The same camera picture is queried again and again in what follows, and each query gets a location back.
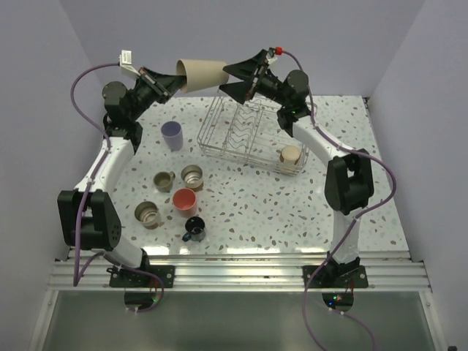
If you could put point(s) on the lavender plastic cup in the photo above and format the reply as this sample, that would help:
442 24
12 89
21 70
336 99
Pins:
173 135

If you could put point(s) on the white steel cup cork base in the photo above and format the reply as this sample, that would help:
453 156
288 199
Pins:
289 158

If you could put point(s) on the coral pink cup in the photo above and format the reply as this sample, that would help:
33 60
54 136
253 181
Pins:
185 202

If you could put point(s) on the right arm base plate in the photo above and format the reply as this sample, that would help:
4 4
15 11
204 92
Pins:
330 278

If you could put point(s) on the black mug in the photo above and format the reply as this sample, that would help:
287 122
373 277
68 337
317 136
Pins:
195 229

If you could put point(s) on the tall beige cup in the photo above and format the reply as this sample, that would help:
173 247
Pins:
201 74

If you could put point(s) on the wire dish rack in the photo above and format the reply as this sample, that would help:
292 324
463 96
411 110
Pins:
248 133

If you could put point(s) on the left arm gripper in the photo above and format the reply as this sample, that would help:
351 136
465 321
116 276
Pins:
171 83

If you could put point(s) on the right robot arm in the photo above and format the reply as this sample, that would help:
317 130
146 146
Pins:
348 179

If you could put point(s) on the small olive metal mug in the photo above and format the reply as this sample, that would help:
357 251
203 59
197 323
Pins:
163 181

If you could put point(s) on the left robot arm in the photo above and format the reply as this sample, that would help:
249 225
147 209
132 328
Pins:
88 217

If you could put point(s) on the aluminium rail frame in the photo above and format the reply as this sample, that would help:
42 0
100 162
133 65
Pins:
385 271

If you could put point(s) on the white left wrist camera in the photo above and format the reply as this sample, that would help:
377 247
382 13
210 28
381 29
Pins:
125 64

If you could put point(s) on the white steel cup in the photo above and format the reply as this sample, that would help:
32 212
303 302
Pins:
148 215
192 177

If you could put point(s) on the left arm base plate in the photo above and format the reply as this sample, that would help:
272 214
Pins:
160 275

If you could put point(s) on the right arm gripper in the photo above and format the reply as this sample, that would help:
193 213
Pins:
240 91

